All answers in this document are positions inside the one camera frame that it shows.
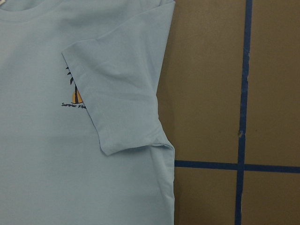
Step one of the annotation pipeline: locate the blue tape line crosswise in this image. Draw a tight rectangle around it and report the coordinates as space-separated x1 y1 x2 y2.
174 160 300 173

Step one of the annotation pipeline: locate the blue tape line lengthwise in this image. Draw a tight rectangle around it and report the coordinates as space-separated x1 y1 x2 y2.
234 0 253 225

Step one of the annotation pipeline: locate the light blue t-shirt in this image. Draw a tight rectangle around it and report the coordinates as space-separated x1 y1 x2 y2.
0 0 175 225

